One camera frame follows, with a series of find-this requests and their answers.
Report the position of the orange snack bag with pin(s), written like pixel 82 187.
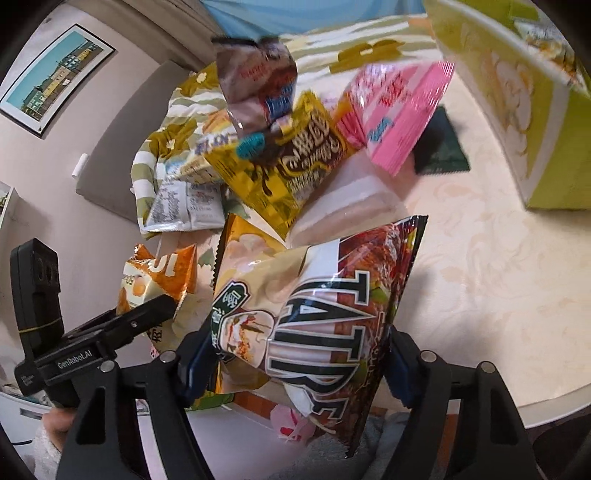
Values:
pixel 147 277

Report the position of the golden chip bag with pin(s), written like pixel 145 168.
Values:
pixel 240 244

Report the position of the pale yellow snack bag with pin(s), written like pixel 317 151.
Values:
pixel 198 152

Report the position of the green cardboard box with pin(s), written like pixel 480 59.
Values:
pixel 531 138

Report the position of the brown snack bag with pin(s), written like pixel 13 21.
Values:
pixel 258 78

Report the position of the white text-printed snack bag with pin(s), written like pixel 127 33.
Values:
pixel 184 203

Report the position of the steak print snack bag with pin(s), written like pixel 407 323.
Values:
pixel 332 314

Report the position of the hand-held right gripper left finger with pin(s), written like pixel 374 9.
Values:
pixel 199 369

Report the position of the grey headboard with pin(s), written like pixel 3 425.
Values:
pixel 120 138

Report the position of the dark green snack packet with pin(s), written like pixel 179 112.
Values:
pixel 443 143

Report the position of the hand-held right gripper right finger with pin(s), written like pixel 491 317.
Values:
pixel 402 374

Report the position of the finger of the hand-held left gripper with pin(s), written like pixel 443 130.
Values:
pixel 138 316

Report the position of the translucent white packet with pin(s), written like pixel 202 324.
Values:
pixel 346 207

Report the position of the pink snack packet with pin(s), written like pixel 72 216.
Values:
pixel 392 115

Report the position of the floral striped blanket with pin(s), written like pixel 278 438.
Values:
pixel 157 143

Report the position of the grey fleece cloth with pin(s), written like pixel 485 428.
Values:
pixel 383 443

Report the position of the white wall fixture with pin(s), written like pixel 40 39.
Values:
pixel 79 166

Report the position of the framed building picture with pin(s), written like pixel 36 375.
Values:
pixel 51 83

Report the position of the blue cloth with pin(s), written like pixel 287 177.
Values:
pixel 323 14

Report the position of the person's left hand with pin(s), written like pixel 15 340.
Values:
pixel 60 427

